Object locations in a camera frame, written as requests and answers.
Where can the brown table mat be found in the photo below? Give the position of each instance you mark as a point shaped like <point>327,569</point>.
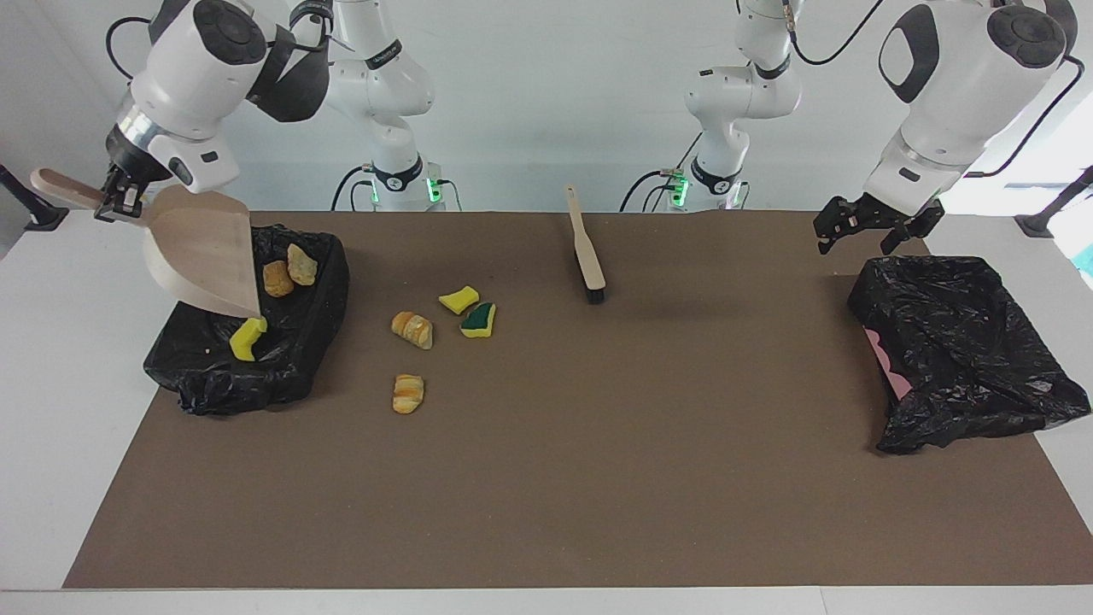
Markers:
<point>546,512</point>

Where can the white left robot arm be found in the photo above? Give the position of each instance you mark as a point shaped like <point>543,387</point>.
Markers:
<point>956,94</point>

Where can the beige plastic dustpan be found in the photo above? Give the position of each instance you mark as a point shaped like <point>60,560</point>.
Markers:
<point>205,248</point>

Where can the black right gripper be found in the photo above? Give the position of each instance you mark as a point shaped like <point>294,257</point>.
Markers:
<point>132,158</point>

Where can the round brown bread roll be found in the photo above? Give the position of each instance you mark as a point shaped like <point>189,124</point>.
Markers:
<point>277,279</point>

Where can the pink bin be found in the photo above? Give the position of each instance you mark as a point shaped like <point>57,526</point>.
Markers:
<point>888,367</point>

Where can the beige brush black bristles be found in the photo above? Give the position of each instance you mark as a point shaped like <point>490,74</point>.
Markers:
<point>587,256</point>

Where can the yellow sponge piece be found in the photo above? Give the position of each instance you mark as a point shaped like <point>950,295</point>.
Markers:
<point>458,300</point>
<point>248,340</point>

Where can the green and yellow sponge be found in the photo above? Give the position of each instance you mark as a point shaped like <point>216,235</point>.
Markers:
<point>478,320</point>

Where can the crumpled black trash bag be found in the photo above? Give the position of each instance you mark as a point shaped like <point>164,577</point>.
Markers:
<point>965,342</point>

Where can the black camera stand base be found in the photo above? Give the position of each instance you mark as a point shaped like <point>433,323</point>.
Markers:
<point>1046,218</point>
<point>38,215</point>

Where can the black bag lined bin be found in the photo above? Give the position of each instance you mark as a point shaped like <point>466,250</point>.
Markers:
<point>290,359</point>

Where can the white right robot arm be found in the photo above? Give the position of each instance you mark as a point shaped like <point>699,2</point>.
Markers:
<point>196,77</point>

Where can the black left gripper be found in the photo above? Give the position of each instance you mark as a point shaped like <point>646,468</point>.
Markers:
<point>892,213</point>

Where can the striped croissant piece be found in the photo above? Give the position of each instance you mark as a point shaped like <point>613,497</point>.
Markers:
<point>408,394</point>
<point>412,330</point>
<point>301,265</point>

